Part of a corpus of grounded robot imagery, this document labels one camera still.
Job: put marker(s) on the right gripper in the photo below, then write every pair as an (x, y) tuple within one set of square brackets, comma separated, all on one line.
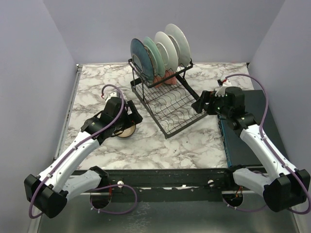
[(207, 96)]

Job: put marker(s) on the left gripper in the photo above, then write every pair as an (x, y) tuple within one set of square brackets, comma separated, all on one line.
[(132, 119)]

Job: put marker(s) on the dark bowl cream inside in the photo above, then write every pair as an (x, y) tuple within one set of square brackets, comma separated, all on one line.
[(126, 133)]

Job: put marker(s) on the black wire dish rack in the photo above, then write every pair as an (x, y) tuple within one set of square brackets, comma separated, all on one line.
[(169, 105)]

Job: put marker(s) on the plain pink mug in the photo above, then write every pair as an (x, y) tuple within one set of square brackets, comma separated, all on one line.
[(172, 80)]

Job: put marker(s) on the pink printed coffee mug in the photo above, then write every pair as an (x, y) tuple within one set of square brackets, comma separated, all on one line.
[(157, 81)]

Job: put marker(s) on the light blue floral plate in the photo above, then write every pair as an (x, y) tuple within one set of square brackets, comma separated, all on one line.
[(156, 56)]

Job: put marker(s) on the blue ceramic plate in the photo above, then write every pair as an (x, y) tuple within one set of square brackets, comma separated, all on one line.
[(142, 60)]

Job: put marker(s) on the red plate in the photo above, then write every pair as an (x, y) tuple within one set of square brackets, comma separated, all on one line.
[(180, 42)]

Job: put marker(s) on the white plate lettered rim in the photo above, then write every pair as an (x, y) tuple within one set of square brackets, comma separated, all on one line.
[(167, 51)]

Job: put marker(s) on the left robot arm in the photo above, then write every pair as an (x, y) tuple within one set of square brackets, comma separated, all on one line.
[(49, 192)]

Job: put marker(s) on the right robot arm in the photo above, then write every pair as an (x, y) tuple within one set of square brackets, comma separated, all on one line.
[(285, 186)]

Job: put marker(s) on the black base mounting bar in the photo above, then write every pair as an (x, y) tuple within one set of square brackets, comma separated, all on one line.
[(168, 185)]

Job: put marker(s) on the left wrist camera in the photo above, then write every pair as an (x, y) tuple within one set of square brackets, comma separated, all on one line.
[(106, 97)]

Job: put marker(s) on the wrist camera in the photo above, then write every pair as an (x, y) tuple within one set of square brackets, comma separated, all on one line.
[(223, 84), (106, 97)]

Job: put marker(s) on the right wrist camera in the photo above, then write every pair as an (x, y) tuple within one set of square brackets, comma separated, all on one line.
[(223, 84)]

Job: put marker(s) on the blue network switch box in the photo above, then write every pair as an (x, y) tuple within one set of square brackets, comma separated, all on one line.
[(248, 149)]

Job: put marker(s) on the left aluminium rail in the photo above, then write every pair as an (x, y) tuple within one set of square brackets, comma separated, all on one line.
[(68, 113)]

